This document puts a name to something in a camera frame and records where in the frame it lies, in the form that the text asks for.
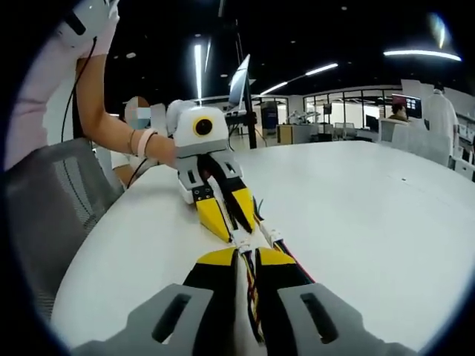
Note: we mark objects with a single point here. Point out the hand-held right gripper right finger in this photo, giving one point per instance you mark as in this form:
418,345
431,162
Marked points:
297,315

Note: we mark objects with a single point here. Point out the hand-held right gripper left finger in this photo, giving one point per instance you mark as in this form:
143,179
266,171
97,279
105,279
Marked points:
185,315

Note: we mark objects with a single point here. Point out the ceiling light strip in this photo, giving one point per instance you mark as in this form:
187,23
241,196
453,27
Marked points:
321,69
198,70
423,55

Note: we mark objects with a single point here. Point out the grey mesh office chair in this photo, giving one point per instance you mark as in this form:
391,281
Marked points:
55,207

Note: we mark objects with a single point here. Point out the person's left hand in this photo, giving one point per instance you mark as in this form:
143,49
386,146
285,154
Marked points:
165,150

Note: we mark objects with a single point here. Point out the wooden cabinet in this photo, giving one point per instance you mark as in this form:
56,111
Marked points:
285,134

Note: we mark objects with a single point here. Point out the white worn chest device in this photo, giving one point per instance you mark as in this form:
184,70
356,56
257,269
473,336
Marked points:
85,18

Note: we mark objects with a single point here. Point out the wall monitor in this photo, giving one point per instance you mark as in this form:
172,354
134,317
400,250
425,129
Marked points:
410,104

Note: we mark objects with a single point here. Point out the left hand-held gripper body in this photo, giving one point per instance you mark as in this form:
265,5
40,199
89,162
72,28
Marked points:
189,141

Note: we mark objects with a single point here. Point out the monitor on black stand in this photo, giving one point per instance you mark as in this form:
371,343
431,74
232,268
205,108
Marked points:
239,85

